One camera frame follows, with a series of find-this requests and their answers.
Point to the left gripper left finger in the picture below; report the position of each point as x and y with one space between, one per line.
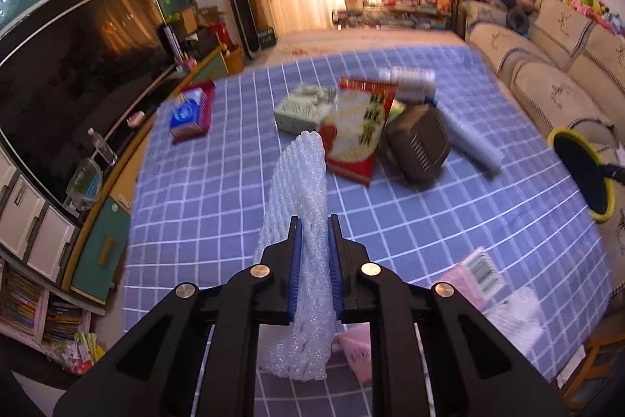
195 352

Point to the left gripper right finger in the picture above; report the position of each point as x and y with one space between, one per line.
433 352

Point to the pink strawberry milk carton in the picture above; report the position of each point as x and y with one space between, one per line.
476 277

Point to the dark plastic food tray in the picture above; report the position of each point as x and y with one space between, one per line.
418 142

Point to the white medicine bottle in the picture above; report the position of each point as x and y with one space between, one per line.
414 85

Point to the white foam fruit net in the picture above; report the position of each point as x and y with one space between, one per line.
300 350

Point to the red snack bag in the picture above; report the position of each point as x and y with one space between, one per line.
352 131

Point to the green tea box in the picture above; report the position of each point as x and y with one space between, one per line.
304 109

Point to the green label plastic bottle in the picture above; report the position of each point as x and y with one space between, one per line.
467 139

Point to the yellow rimmed black trash bin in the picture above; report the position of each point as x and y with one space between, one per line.
586 169

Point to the beige sofa with covers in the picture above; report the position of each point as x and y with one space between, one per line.
567 72

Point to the teal yellow tv cabinet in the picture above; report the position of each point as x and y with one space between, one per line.
94 263

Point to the blue checkered tablecloth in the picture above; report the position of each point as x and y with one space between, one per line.
199 205

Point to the white drawer unit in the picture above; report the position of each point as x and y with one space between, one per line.
32 230

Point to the clear plastic container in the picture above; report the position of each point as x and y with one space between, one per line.
85 186

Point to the clear water bottle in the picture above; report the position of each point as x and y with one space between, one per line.
102 147

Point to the book rack by window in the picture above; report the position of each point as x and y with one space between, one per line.
405 14

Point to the red tray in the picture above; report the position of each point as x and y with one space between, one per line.
209 90

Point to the blue tissue pack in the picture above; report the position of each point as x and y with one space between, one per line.
187 117

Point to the large flat screen television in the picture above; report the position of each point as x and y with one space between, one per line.
82 71

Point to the floral floor mattress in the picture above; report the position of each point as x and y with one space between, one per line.
316 43

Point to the black tower fan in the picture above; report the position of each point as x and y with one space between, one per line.
246 27

